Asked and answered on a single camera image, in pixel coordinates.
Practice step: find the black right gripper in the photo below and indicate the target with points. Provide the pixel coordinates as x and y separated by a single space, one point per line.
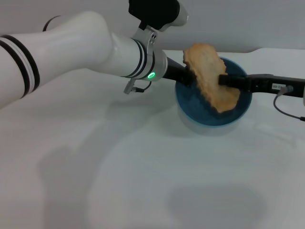
267 83

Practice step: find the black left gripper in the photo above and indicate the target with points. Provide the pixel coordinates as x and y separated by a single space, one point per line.
175 70

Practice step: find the orange striped bread loaf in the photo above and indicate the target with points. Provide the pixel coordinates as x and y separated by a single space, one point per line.
209 76

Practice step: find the blue bowl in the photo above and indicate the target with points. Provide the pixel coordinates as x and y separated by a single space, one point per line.
195 112

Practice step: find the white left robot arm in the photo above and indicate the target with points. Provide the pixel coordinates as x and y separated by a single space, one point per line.
71 52

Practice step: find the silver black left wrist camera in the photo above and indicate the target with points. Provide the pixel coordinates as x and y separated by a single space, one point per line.
157 12

